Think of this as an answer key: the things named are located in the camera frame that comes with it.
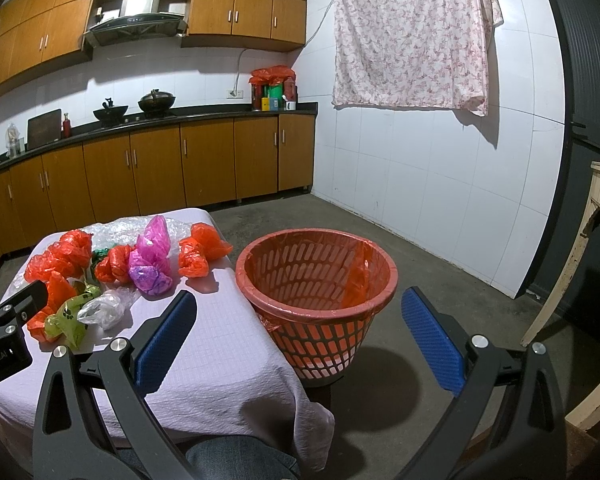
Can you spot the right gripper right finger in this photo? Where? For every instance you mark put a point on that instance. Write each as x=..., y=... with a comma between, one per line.
x=506, y=419

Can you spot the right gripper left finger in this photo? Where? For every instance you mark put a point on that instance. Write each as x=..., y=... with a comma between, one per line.
x=71, y=440

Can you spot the green yellow printed bag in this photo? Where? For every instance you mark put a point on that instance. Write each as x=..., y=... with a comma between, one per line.
x=65, y=321

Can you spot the clear plastic bag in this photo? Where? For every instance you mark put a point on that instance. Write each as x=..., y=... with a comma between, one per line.
x=108, y=309

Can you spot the large red plastic bag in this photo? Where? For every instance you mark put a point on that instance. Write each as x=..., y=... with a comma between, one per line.
x=64, y=259

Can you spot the magenta plastic bag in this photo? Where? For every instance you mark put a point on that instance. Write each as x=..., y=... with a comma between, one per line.
x=149, y=265

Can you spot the large bubble wrap sheet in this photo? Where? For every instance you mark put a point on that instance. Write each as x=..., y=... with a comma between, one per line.
x=124, y=231

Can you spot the small red bag ball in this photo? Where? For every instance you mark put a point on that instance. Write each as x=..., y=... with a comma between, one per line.
x=114, y=268

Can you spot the shiny green plastic bag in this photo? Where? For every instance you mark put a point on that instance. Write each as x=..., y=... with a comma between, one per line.
x=97, y=256

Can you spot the red plastic trash basket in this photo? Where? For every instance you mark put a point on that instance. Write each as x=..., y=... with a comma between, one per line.
x=316, y=292

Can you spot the lower wooden kitchen cabinets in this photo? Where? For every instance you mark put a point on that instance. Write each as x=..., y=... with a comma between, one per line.
x=215, y=160

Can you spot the wooden kitchen cabinets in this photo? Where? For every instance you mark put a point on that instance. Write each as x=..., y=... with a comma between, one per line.
x=215, y=160
x=38, y=37

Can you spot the upper wooden kitchen cabinets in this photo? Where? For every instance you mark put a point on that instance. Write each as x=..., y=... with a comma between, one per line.
x=38, y=37

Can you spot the lilac quilted tablecloth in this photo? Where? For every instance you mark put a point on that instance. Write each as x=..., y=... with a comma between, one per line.
x=228, y=377

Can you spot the blue jeans leg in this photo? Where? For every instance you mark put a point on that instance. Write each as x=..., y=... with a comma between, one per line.
x=236, y=457

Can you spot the glass jar on counter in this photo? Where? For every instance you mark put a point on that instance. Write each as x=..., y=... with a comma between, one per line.
x=14, y=141

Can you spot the dark cutting board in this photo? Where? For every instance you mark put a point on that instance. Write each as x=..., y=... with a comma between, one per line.
x=44, y=129

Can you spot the black countertop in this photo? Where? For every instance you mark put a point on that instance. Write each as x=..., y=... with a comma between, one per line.
x=136, y=122

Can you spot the red bottle on counter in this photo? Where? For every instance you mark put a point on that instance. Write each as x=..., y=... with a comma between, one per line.
x=66, y=127

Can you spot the black lidded pot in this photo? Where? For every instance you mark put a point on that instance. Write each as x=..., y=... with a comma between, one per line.
x=156, y=103

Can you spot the red bag over condiments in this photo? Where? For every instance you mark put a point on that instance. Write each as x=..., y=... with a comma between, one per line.
x=271, y=76

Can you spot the range hood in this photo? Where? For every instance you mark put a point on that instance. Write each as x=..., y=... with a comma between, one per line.
x=118, y=21

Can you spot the pink floral hanging cloth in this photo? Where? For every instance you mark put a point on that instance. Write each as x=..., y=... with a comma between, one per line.
x=414, y=54

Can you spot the black wok with handle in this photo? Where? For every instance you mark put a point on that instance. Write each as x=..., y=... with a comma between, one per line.
x=110, y=115

